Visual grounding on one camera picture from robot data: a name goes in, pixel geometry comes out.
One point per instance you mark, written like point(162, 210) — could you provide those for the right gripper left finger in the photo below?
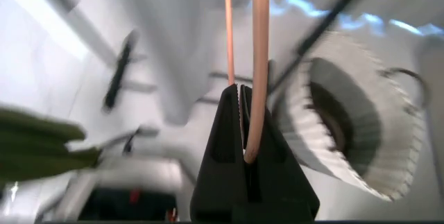
point(222, 168)

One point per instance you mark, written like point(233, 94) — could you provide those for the green garment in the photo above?
point(34, 144)

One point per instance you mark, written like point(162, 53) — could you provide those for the pink clothes hanger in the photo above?
point(260, 61)

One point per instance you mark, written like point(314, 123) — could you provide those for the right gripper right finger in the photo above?
point(277, 182)

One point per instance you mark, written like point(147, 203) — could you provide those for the white garment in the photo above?
point(180, 43)

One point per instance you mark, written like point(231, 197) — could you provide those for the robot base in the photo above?
point(132, 205)

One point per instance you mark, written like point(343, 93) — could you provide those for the white laundry basket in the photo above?
point(388, 147)

